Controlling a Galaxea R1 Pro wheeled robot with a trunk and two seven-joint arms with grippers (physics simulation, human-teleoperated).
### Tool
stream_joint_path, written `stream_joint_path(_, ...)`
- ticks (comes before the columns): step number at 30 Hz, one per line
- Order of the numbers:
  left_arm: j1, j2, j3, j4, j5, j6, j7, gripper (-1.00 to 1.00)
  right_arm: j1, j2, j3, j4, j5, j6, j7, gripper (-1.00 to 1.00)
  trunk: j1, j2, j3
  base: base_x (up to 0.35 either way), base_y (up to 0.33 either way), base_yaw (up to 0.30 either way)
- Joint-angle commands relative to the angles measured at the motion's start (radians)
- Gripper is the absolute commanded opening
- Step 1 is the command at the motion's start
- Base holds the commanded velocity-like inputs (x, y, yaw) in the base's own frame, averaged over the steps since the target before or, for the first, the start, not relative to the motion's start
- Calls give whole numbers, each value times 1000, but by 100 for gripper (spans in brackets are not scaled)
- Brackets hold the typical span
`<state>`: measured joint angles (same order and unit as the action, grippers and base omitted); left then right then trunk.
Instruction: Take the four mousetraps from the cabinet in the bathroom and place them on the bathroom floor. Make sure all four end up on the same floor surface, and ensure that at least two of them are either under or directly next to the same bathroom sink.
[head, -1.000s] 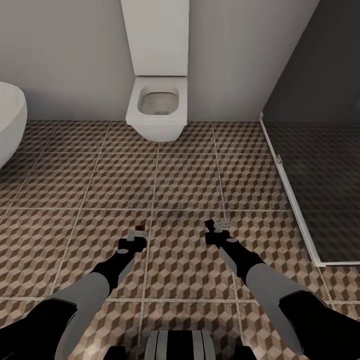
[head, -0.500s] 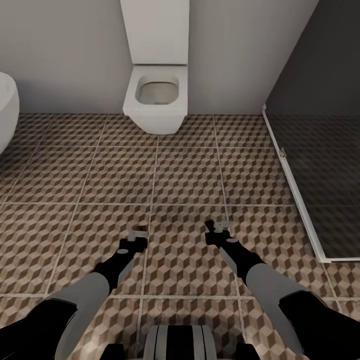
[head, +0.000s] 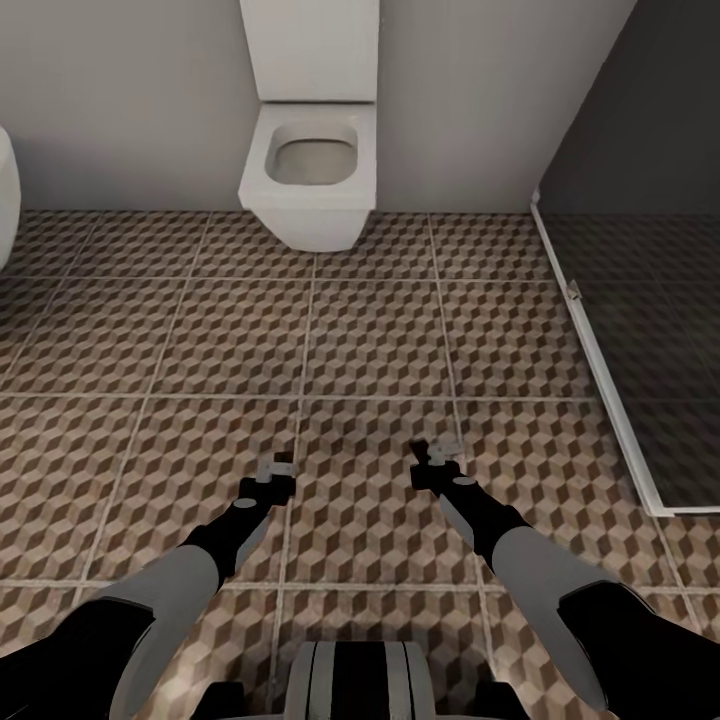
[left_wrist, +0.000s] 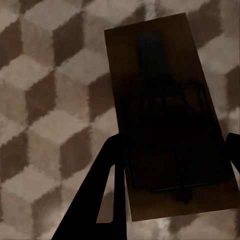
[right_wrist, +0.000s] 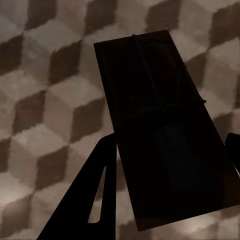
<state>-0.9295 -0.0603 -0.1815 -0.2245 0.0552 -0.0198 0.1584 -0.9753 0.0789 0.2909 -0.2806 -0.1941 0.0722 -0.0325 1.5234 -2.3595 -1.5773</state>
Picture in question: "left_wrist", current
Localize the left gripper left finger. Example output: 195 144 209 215
51 133 127 240

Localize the mousetrap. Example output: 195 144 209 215
104 12 240 222

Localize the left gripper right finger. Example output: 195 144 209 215
225 133 240 173

